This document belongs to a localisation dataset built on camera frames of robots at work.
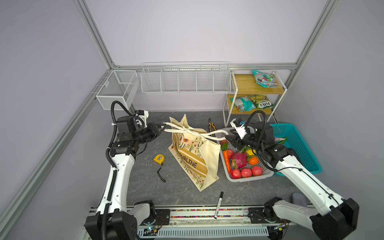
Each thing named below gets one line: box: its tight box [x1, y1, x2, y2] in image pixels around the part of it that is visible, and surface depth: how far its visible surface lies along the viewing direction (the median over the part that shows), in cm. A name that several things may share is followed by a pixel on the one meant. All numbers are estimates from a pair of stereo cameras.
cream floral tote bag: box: [163, 114, 229, 192], surface depth 78 cm
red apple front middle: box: [240, 168, 252, 178], surface depth 84 cm
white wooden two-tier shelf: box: [222, 70, 288, 128], surface depth 93 cm
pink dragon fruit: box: [231, 150, 248, 169], surface depth 86 cm
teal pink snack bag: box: [252, 70, 278, 88], surface depth 88 cm
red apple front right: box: [251, 166, 264, 176], surface depth 85 cm
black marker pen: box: [214, 191, 224, 220], surface depth 79 cm
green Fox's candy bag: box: [248, 94, 275, 110], surface depth 103 cm
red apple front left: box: [230, 168, 241, 180], surface depth 85 cm
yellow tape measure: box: [153, 154, 166, 183], surface depth 95 cm
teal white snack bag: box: [230, 96, 256, 112], surface depth 101 cm
